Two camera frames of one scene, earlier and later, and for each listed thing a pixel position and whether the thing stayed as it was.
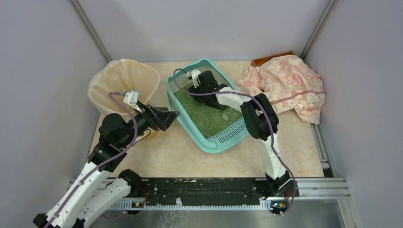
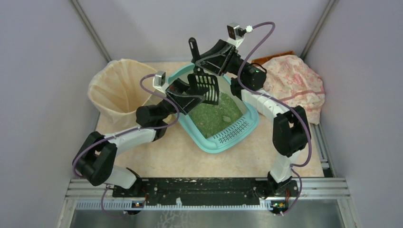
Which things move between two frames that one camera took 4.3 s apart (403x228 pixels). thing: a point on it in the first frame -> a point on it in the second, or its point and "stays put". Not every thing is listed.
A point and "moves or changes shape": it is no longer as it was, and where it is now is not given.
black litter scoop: x=212 y=101 moves or changes shape
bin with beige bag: x=120 y=84 stays put
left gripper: x=154 y=117 -> x=177 y=95
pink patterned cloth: x=290 y=83 stays put
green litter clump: x=225 y=117 stays put
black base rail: x=210 y=189 stays put
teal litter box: x=213 y=129 stays put
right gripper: x=205 y=95 -> x=217 y=57
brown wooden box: x=258 y=62 stays put
